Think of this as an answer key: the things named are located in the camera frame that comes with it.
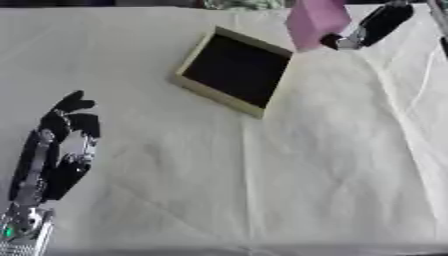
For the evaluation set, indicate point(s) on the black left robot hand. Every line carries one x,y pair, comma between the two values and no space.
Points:
58,176

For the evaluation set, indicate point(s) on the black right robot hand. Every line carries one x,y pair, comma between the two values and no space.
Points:
385,23

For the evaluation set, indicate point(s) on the pink rectangular block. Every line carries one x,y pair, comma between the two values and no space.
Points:
318,20

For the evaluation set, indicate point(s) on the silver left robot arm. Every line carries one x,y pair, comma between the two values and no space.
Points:
26,226

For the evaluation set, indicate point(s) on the tan box with black inside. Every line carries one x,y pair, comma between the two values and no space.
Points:
239,70

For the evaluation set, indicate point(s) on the green patterned fabric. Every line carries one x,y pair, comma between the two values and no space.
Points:
245,4

